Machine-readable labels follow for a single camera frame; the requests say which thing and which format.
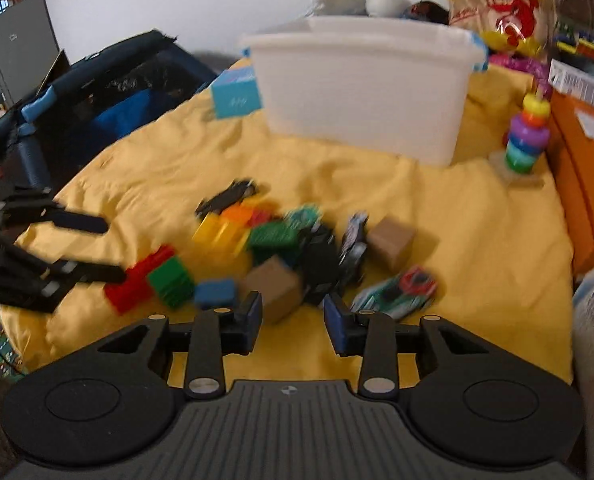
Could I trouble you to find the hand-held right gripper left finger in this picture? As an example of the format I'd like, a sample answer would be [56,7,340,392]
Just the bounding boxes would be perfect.
[94,290,264,401]

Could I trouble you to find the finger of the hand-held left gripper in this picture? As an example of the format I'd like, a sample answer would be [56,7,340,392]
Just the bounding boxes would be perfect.
[0,232,128,314]
[0,180,110,235]

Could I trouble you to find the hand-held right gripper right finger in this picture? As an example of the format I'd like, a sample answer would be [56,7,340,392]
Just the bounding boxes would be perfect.
[323,292,493,401]

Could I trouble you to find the long red building block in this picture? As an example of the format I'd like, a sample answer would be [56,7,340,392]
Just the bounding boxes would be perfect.
[104,245,178,316]

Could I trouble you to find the blue studded building block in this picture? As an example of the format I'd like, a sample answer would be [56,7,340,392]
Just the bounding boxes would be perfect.
[194,280,238,309]

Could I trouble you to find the wooden cube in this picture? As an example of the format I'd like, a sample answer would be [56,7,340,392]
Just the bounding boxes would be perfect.
[367,217,418,273]
[247,255,305,324]

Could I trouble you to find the black toy vehicle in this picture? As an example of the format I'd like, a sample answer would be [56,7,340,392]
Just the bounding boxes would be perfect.
[297,225,345,307]

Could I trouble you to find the teal red toy car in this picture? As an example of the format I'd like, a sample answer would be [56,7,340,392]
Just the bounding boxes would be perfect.
[351,266,438,322]

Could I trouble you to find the green building block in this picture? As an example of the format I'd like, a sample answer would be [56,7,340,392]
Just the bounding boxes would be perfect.
[147,255,196,308]

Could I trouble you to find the dark green patterned block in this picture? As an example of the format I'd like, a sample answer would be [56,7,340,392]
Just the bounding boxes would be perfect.
[247,220,300,252]

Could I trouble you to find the yellow building block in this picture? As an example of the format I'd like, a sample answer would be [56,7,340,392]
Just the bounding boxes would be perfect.
[192,212,250,257]

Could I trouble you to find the orange building block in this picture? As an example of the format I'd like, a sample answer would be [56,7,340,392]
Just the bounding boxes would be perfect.
[222,202,264,224]

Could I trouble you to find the white plastic bin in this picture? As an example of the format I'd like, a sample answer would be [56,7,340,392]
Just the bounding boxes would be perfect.
[239,16,490,167]

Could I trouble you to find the white black toy car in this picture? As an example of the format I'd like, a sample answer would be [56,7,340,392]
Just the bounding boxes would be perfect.
[339,212,370,281]

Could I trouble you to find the dark blue fabric crate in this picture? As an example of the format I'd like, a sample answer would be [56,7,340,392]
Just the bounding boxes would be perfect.
[0,30,218,191]

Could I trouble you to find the yellow cloth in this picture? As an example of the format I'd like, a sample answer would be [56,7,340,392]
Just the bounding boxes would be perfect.
[0,57,575,391]

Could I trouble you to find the grey cabinet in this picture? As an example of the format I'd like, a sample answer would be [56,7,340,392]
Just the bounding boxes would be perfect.
[0,0,60,106]

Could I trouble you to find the light blue box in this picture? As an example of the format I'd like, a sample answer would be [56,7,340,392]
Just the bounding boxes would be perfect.
[211,67,265,120]

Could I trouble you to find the orange box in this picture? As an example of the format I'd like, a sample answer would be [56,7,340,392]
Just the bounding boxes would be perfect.
[547,87,594,276]

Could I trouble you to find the black red toy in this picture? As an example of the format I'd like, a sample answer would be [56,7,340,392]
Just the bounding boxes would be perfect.
[407,0,450,26]

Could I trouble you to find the small white box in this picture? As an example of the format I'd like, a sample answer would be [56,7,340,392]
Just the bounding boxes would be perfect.
[547,59,594,111]

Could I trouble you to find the yellow red snack bag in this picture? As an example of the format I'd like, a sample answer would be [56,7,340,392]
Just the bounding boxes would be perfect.
[439,0,550,56]

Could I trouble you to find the rainbow ring stacking toy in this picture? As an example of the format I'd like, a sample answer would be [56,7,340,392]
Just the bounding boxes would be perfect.
[488,87,552,186]

